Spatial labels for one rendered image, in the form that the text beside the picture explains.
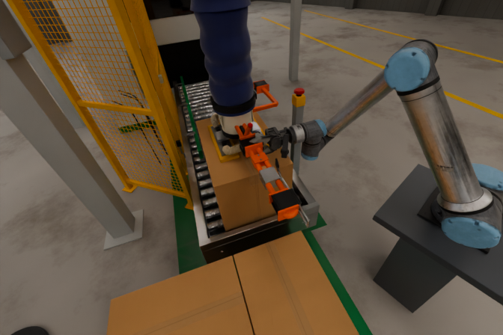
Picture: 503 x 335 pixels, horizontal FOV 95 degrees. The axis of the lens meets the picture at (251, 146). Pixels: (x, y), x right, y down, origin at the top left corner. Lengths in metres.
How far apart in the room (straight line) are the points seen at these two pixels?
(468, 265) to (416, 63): 0.83
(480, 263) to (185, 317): 1.23
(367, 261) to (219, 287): 1.14
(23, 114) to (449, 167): 1.88
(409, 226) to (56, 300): 2.26
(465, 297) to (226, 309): 1.52
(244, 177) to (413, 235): 0.78
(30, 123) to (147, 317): 1.14
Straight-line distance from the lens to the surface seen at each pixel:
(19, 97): 1.63
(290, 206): 0.79
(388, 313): 1.93
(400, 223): 1.30
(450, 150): 0.97
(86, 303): 2.21
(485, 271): 1.34
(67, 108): 4.10
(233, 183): 1.09
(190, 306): 1.30
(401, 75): 0.86
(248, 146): 1.00
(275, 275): 1.28
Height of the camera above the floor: 1.74
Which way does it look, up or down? 39 degrees down
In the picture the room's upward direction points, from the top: 6 degrees counter-clockwise
